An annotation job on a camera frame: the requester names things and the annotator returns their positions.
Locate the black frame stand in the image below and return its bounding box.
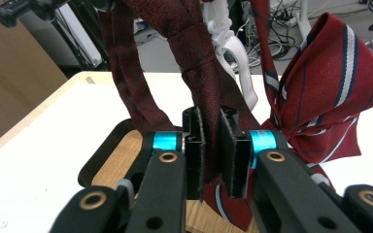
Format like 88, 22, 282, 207
52, 0, 113, 73

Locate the striped red bow tie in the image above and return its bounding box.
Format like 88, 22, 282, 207
201, 0, 373, 233

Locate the white foam mat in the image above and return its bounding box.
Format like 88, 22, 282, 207
0, 71, 373, 233

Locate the brown cardboard panel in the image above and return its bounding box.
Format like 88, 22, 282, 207
0, 19, 70, 150

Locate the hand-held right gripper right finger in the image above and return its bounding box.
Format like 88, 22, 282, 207
220, 105, 288, 200

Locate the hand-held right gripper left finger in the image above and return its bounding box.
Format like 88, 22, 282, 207
143, 106, 207, 202

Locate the tangle of floor cables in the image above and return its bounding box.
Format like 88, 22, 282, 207
239, 0, 300, 71

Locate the white table leg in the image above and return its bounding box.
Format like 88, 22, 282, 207
294, 0, 316, 42

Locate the dark red bow tie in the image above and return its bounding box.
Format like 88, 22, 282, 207
98, 0, 262, 183

